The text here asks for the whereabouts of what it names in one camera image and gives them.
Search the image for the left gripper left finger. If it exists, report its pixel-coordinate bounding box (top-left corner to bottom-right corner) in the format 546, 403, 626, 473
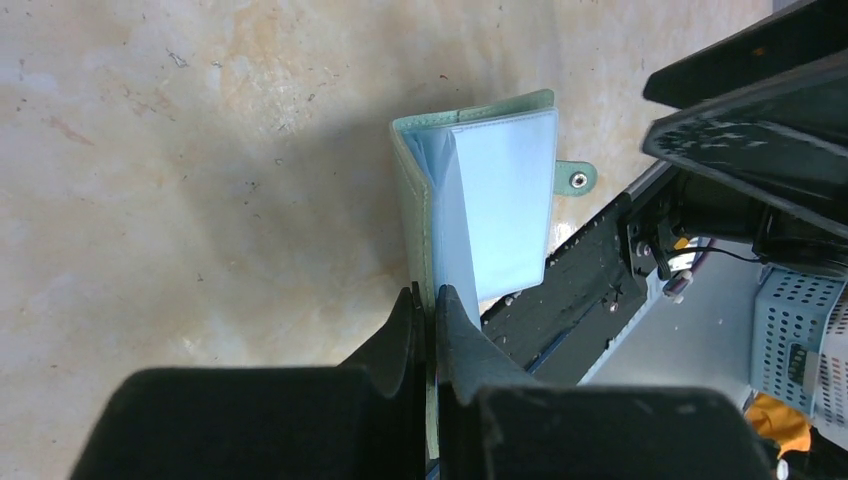
72, 286, 426, 479

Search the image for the green card holder wallet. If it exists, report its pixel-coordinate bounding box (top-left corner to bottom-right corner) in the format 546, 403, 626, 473
389, 89, 598, 459

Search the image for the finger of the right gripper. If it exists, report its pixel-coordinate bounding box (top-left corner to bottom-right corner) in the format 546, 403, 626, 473
642, 0, 847, 109
642, 51, 847, 237

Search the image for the perforated grey electronics box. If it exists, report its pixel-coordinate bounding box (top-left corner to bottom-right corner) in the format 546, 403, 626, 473
749, 268, 847, 428

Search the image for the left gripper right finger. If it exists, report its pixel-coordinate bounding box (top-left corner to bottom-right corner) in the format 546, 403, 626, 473
435, 285, 775, 479

